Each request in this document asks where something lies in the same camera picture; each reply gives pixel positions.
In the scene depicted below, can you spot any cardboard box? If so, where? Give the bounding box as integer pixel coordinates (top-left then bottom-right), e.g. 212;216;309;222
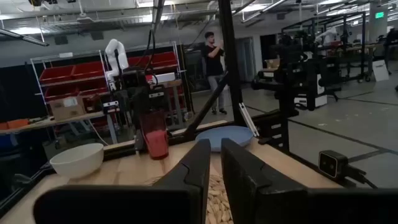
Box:
49;95;86;121

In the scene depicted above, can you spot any metal bracket strip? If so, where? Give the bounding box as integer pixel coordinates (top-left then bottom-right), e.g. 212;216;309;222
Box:
238;102;260;138

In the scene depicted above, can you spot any red storage bin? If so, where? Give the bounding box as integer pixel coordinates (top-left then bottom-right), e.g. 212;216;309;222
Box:
39;64;75;85
127;51;178;71
72;61;106;80
77;81;108;96
44;85;78;102

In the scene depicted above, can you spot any round woven placemat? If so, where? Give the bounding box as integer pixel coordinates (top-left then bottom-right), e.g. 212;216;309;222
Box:
205;174;234;224

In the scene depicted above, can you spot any small black table camera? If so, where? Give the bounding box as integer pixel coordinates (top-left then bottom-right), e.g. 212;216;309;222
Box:
318;150;349;180

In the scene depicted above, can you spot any red faceted plastic cup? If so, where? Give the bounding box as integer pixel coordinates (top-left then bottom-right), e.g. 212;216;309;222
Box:
139;109;169;160

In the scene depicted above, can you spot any black robot workstation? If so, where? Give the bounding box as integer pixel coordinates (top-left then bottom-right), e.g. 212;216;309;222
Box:
251;29;343;111

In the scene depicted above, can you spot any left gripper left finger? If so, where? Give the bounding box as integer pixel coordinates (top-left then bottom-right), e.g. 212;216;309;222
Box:
33;139;211;224

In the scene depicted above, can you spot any white sign board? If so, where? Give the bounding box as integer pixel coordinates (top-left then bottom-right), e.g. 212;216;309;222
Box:
372;59;390;82

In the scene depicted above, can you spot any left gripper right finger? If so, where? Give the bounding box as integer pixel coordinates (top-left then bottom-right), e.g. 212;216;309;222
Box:
221;138;398;224

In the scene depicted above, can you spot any orange bin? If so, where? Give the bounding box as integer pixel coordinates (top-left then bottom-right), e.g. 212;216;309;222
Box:
0;118;30;130

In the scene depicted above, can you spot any black camera cable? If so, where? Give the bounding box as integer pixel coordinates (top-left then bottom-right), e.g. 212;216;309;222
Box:
346;166;379;190

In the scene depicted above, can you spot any blue plate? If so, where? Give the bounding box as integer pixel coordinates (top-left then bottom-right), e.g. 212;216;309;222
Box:
195;125;254;152

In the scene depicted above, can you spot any wooden workbench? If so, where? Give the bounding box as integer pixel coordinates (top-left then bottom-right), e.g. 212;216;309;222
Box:
0;108;122;144

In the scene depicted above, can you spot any white bowl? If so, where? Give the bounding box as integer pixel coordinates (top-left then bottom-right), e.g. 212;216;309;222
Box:
49;142;104;180

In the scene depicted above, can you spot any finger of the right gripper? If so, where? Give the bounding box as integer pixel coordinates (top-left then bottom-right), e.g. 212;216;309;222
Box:
134;129;146;156

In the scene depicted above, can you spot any person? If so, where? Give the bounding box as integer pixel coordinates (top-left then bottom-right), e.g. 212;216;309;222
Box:
203;30;229;115

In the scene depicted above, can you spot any metal wire shelf rack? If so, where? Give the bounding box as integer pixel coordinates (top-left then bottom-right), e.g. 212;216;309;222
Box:
30;42;187;125

